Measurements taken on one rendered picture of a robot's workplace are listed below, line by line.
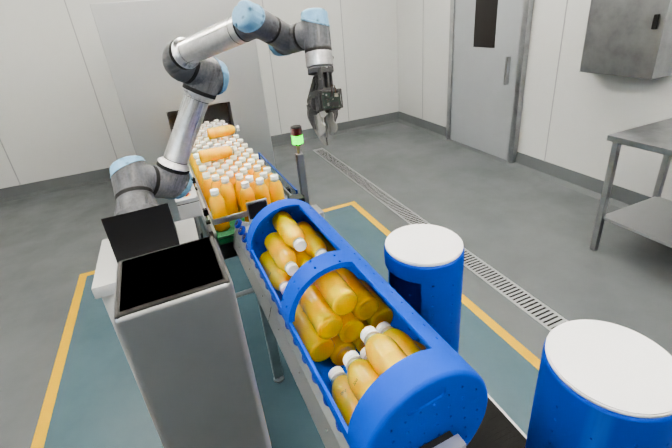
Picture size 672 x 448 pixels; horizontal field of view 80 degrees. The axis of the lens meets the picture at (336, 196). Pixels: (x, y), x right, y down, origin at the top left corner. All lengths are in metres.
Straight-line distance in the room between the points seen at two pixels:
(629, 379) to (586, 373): 0.08
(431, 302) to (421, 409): 0.71
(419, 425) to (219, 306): 0.65
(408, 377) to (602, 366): 0.53
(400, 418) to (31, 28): 5.77
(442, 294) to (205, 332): 1.27
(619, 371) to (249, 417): 0.98
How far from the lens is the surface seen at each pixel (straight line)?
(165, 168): 1.54
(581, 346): 1.20
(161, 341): 0.24
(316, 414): 1.21
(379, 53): 6.80
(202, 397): 0.27
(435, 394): 0.82
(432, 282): 1.43
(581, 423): 1.15
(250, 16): 1.12
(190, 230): 1.55
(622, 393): 1.13
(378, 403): 0.79
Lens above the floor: 1.83
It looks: 25 degrees down
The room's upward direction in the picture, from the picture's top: 5 degrees counter-clockwise
